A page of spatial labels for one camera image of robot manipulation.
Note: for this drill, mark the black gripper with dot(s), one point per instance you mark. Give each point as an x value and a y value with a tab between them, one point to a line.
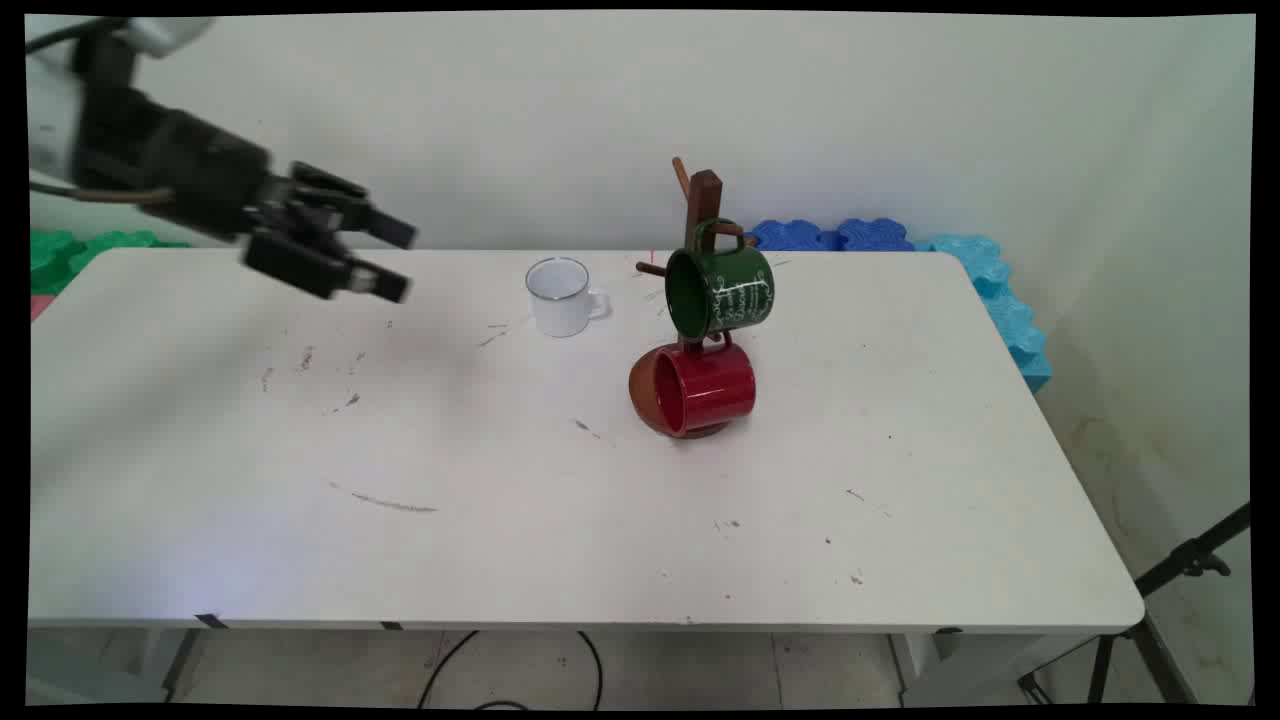
185	160

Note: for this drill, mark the green mug with white print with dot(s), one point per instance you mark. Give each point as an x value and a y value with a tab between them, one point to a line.
730	290

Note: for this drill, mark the white enamel mug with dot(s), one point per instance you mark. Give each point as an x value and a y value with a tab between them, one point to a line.
560	300

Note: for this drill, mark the green foam mat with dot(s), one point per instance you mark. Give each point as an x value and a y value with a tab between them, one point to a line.
70	255

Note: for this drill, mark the pink foam mat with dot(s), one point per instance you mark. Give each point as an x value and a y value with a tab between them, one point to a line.
40	305

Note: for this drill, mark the brown wooden mug tree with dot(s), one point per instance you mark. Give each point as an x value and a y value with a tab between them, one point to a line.
703	200

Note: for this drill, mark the red mug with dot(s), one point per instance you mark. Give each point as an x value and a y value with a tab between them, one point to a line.
710	385

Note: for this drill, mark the white table leg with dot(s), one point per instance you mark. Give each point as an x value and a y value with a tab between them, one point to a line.
175	660

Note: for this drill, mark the dark blue foam mat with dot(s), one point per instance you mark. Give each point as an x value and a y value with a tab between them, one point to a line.
875	235
790	236

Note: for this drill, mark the cyan foam mat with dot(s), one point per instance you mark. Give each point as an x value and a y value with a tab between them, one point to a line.
1000	290

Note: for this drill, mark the black tripod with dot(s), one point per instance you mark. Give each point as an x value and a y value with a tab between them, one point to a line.
1180	560

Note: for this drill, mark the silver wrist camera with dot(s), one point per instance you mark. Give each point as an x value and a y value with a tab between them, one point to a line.
165	35

